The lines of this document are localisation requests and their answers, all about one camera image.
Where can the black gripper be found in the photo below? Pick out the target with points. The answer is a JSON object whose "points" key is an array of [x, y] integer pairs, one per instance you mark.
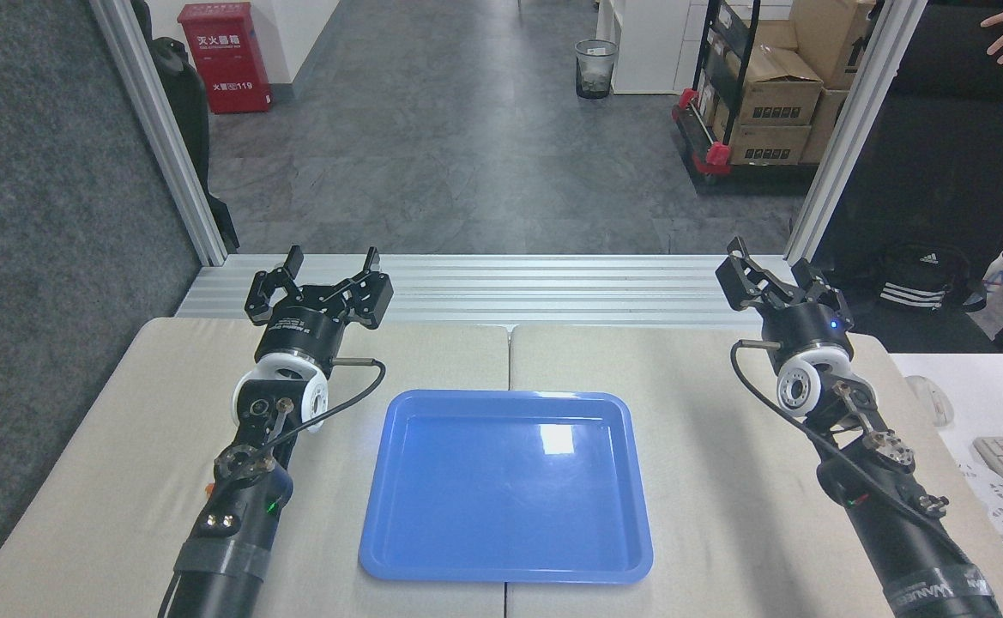
{"points": [[810, 326], [299, 330]]}

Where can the blue plastic tray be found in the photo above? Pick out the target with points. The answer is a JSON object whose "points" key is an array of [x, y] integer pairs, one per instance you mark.
{"points": [[501, 489]]}

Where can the flat printed cardboard box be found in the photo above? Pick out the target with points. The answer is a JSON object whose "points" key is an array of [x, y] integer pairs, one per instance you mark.
{"points": [[767, 144]]}

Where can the black backpack with white stripes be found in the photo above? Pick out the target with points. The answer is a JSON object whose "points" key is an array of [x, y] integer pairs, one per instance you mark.
{"points": [[921, 279]]}

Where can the black cart with red corners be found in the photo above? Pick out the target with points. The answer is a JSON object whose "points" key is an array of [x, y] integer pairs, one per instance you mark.
{"points": [[711, 154]]}

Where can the narrow brown cardboard box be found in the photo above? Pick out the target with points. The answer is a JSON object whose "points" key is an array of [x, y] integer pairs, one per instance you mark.
{"points": [[823, 124]]}

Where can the white computer mouse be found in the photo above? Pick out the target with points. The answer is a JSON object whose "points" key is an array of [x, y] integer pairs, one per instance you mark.
{"points": [[930, 399]]}

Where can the cardboard box with open flap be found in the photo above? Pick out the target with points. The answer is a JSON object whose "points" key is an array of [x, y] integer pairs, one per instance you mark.
{"points": [[776, 90]]}

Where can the white desk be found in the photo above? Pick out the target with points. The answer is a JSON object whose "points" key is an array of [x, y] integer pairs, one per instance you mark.
{"points": [[990, 395]]}

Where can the red fire extinguisher box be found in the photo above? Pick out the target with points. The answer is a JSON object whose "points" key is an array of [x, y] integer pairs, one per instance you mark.
{"points": [[226, 60]]}

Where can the large brown cardboard box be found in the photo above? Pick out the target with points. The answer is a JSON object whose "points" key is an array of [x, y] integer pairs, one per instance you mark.
{"points": [[827, 39]]}

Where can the white cabinet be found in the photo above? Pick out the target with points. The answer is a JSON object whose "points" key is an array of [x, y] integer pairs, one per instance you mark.
{"points": [[647, 43]]}

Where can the white power strip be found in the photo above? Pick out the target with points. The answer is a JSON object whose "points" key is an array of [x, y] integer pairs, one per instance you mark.
{"points": [[994, 502]]}

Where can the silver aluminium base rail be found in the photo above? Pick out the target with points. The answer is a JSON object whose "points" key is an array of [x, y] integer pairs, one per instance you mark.
{"points": [[484, 287]]}

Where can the silver aluminium post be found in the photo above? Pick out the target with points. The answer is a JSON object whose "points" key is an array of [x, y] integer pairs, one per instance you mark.
{"points": [[853, 129], [166, 137]]}

